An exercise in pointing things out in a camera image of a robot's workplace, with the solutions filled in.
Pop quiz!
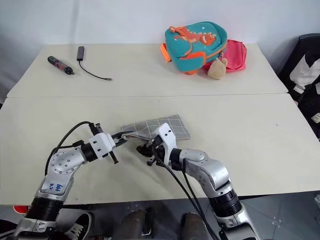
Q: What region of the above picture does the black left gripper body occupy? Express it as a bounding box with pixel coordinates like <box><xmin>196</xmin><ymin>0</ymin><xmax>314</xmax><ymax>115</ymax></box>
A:
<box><xmin>106</xmin><ymin>134</ymin><xmax>120</xmax><ymax>165</ymax></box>

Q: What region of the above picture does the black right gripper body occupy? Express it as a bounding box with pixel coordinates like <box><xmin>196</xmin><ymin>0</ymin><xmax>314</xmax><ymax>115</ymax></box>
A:
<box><xmin>145</xmin><ymin>140</ymin><xmax>164</xmax><ymax>167</ymax></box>

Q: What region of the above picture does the grey plaid pouch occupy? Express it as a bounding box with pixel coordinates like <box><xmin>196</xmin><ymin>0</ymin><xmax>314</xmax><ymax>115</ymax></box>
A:
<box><xmin>113</xmin><ymin>114</ymin><xmax>192</xmax><ymax>146</ymax></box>

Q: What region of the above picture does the black sneaker with white laces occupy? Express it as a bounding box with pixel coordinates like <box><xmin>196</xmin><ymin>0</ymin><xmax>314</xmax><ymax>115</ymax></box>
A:
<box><xmin>62</xmin><ymin>211</ymin><xmax>93</xmax><ymax>240</ymax></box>

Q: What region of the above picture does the black patterned pen tool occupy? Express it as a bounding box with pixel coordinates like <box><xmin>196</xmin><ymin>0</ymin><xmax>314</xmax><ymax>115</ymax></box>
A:
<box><xmin>47</xmin><ymin>55</ymin><xmax>76</xmax><ymax>76</ymax></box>

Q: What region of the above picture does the teal dinosaur backpack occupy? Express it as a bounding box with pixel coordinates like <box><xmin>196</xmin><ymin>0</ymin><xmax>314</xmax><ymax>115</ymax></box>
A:
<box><xmin>159</xmin><ymin>21</ymin><xmax>229</xmax><ymax>76</ymax></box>

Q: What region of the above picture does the pink fabric bag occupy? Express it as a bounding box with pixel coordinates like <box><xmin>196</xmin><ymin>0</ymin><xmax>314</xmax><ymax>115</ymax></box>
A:
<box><xmin>202</xmin><ymin>39</ymin><xmax>247</xmax><ymax>73</ymax></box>

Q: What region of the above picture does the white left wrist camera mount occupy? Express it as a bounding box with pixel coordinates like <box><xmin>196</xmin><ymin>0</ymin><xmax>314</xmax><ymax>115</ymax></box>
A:
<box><xmin>87</xmin><ymin>132</ymin><xmax>116</xmax><ymax>161</ymax></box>

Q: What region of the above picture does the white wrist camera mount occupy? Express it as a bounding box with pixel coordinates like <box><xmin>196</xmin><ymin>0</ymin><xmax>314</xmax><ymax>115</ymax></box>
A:
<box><xmin>152</xmin><ymin>122</ymin><xmax>179</xmax><ymax>165</ymax></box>
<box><xmin>87</xmin><ymin>132</ymin><xmax>116</xmax><ymax>161</ymax></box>

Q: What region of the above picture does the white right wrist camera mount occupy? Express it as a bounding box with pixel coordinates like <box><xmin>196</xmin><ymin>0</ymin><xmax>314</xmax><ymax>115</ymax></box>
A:
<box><xmin>152</xmin><ymin>122</ymin><xmax>179</xmax><ymax>165</ymax></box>

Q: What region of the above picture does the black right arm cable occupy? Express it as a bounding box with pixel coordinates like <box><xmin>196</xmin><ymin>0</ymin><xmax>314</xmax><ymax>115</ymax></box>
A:
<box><xmin>151</xmin><ymin>146</ymin><xmax>222</xmax><ymax>240</ymax></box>

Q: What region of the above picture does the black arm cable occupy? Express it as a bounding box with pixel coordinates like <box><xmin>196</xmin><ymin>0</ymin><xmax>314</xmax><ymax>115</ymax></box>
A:
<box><xmin>151</xmin><ymin>146</ymin><xmax>222</xmax><ymax>240</ymax></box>
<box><xmin>44</xmin><ymin>121</ymin><xmax>101</xmax><ymax>176</ymax></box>

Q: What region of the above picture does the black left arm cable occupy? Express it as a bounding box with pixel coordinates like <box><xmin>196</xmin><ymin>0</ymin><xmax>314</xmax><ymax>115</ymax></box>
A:
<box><xmin>44</xmin><ymin>121</ymin><xmax>101</xmax><ymax>176</ymax></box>

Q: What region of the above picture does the grey USB hub with cable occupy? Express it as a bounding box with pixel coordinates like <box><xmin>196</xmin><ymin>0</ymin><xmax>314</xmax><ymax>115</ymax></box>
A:
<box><xmin>76</xmin><ymin>45</ymin><xmax>114</xmax><ymax>82</ymax></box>

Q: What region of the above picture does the beige plush keychain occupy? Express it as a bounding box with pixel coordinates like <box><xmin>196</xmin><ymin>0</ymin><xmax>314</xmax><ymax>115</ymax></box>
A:
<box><xmin>207</xmin><ymin>58</ymin><xmax>229</xmax><ymax>81</ymax></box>

